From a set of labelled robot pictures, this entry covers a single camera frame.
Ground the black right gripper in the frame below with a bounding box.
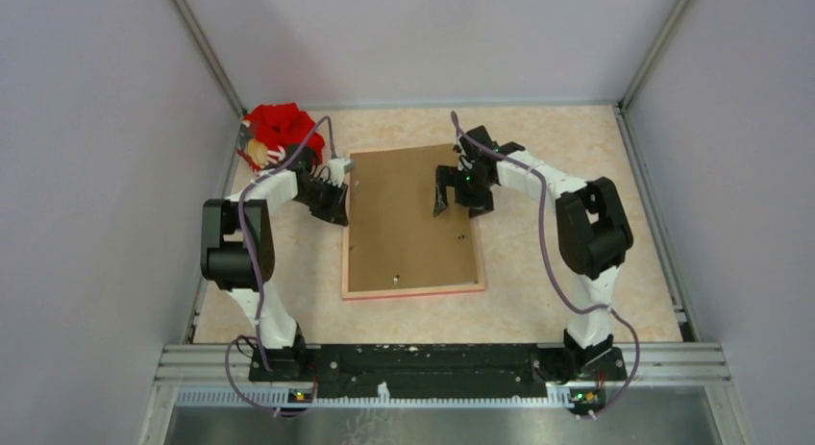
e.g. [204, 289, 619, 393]
[433, 165, 494, 221]

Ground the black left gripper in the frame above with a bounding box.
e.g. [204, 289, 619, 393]
[293, 176, 349, 227]

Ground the pink wooden picture frame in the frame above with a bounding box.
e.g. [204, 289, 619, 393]
[340, 142, 487, 302]

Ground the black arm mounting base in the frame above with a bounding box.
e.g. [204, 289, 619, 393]
[248, 343, 628, 400]

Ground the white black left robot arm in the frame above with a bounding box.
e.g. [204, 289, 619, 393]
[201, 146, 355, 381]

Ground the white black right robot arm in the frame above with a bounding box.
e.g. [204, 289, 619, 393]
[433, 126, 633, 380]

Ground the red plush toy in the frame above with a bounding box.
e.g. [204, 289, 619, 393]
[236, 103, 315, 172]

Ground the grey cable duct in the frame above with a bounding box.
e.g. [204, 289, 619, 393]
[175, 383, 600, 409]

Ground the aluminium front rail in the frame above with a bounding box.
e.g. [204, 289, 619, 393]
[154, 342, 732, 386]

